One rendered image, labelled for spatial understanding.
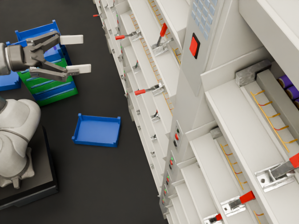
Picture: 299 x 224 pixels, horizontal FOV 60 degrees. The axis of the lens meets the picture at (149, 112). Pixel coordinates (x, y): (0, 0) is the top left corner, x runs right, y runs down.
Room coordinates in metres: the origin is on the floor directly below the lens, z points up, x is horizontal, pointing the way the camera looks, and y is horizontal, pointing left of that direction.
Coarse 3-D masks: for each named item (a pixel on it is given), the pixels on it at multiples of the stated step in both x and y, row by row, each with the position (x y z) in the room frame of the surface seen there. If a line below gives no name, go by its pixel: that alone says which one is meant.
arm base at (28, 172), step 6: (30, 150) 0.56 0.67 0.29; (30, 156) 0.53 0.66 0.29; (30, 162) 0.49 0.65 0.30; (24, 168) 0.45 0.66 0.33; (30, 168) 0.46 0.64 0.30; (18, 174) 0.41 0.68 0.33; (24, 174) 0.42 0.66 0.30; (30, 174) 0.43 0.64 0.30; (0, 180) 0.39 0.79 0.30; (6, 180) 0.39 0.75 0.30; (12, 180) 0.39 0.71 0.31; (18, 180) 0.39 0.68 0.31; (0, 186) 0.36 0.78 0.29; (18, 186) 0.36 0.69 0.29
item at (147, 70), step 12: (120, 12) 0.91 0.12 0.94; (132, 24) 0.84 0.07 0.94; (144, 48) 0.70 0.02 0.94; (144, 60) 0.65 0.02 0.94; (144, 72) 0.60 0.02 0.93; (156, 72) 0.59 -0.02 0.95; (156, 96) 0.49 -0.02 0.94; (168, 108) 0.44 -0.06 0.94; (168, 120) 0.40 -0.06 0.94; (168, 132) 0.33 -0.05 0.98
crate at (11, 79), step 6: (12, 72) 1.37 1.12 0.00; (0, 78) 1.31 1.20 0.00; (6, 78) 1.31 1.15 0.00; (12, 78) 1.31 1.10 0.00; (18, 78) 1.27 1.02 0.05; (0, 84) 1.24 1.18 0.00; (6, 84) 1.24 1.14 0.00; (12, 84) 1.21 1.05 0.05; (18, 84) 1.21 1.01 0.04; (0, 90) 1.18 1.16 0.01
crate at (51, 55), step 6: (36, 36) 1.30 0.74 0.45; (6, 42) 1.22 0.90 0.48; (18, 42) 1.24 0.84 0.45; (24, 42) 1.26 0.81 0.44; (60, 48) 1.16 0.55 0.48; (48, 54) 1.19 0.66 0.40; (54, 54) 1.14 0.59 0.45; (60, 54) 1.15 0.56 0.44; (48, 60) 1.12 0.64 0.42; (54, 60) 1.14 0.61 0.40
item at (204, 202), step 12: (180, 168) 0.24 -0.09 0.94; (192, 168) 0.24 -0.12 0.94; (192, 180) 0.21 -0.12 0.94; (204, 180) 0.20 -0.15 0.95; (192, 192) 0.17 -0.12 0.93; (204, 192) 0.17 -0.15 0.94; (204, 204) 0.14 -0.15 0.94; (216, 204) 0.14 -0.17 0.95; (204, 216) 0.11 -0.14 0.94; (216, 216) 0.10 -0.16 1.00
